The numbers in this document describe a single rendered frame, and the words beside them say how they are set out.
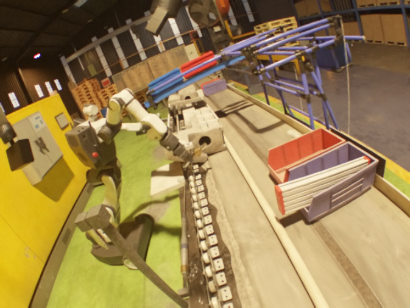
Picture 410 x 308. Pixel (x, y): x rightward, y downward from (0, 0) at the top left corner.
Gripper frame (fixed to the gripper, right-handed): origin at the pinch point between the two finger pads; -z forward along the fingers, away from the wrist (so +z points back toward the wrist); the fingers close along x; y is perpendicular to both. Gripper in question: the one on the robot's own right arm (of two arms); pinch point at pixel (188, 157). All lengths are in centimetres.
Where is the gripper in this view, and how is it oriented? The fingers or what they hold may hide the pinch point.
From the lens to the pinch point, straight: 122.1
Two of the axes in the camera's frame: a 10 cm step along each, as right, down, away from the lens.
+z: -7.1, -5.9, -3.9
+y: -6.9, 6.9, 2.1
